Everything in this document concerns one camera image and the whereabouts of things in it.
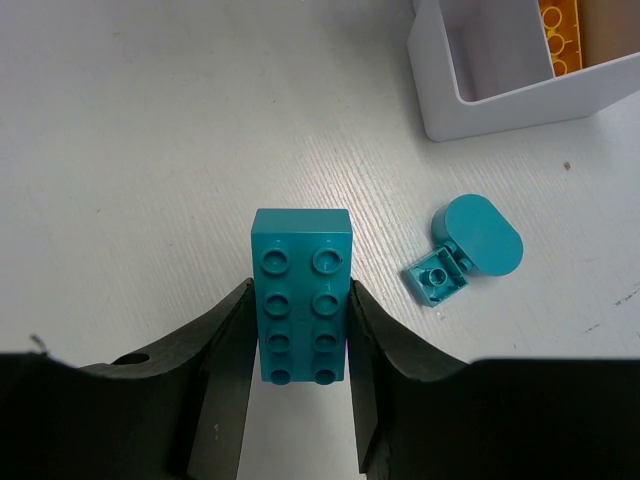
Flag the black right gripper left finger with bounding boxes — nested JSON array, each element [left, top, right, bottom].
[[1, 280, 257, 479]]

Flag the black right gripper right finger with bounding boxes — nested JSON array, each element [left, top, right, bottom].
[[347, 282, 639, 479]]

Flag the small teal lego brick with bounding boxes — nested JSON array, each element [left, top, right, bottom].
[[401, 246, 468, 308]]

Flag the teal rectangular lego brick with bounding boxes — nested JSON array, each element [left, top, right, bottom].
[[251, 208, 353, 385]]

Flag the yellow lego brick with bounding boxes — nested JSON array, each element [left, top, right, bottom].
[[538, 0, 583, 77]]

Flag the teal rounded lego brick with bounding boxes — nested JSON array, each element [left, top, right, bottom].
[[431, 194, 524, 277]]

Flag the white divided container right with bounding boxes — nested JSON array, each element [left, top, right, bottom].
[[407, 1, 639, 141]]

